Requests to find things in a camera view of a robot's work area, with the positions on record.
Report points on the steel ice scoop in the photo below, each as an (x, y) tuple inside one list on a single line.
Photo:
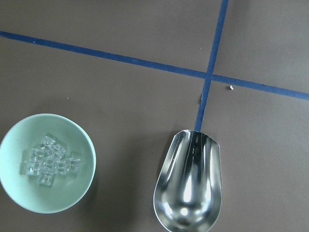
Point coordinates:
[(188, 193)]

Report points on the green ceramic bowl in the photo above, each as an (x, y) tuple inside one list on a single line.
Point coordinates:
[(64, 192)]

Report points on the clear ice cubes pile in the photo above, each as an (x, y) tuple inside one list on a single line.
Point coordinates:
[(48, 159)]

